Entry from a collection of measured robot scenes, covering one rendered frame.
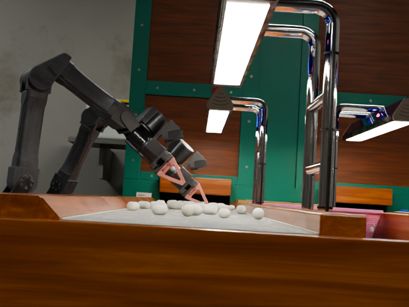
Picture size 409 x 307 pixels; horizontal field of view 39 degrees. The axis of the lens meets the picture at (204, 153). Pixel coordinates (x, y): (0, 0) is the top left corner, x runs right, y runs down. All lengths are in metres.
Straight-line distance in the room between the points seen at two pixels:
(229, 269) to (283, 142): 1.90
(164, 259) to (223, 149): 1.87
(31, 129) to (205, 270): 0.93
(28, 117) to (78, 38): 3.08
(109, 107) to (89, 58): 2.94
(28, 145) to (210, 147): 1.16
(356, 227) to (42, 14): 4.12
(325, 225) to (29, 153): 0.96
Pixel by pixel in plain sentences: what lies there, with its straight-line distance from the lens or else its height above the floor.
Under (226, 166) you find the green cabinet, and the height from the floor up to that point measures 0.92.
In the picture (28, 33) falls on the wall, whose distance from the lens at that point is 4.64.
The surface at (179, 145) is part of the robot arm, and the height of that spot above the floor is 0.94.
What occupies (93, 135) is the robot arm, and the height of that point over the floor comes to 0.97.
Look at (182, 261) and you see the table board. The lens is 0.65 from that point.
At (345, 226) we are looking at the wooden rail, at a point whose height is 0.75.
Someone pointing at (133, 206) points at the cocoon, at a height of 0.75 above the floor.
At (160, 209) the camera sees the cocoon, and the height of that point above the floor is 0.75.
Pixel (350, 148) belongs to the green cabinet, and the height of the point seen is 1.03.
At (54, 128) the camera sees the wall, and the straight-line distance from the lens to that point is 4.46.
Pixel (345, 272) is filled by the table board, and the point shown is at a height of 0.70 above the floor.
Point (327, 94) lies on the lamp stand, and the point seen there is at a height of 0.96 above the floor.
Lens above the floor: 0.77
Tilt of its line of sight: 4 degrees up
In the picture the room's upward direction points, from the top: 3 degrees clockwise
